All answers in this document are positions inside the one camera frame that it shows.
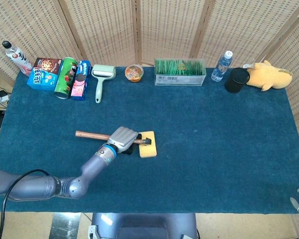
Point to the light blue snack box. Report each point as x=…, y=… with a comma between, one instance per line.
x=41, y=81

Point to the woven wooden folding screen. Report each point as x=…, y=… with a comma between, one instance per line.
x=164, y=30

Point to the yellow plush toy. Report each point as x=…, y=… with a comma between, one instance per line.
x=269, y=76

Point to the yellow sponge green scouring base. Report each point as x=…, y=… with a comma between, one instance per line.
x=148, y=151

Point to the blue pink cookie box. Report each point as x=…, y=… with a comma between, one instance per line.
x=80, y=82

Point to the green chips can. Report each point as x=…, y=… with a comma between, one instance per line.
x=64, y=79

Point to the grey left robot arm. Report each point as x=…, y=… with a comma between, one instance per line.
x=94, y=164

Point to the blue carpet table cover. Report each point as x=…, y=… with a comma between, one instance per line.
x=201, y=149

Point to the white red-label bottle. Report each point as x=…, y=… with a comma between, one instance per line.
x=18, y=58

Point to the orange instant noodle cup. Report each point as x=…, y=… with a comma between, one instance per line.
x=134, y=73

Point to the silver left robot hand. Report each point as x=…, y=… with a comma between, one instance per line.
x=123, y=137

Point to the dark pizza snack box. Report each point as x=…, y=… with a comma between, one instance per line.
x=47, y=65

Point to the white power strip with adapters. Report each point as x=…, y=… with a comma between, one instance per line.
x=0, y=98

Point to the clear water bottle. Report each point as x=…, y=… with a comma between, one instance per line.
x=220, y=68

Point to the pale green lint roller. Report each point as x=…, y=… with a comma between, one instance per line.
x=99, y=84

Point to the black mesh pen holder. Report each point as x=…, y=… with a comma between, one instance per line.
x=235, y=81

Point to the grey robot torso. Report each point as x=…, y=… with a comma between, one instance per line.
x=144, y=226

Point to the clear box of green packets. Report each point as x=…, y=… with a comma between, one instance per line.
x=179, y=73

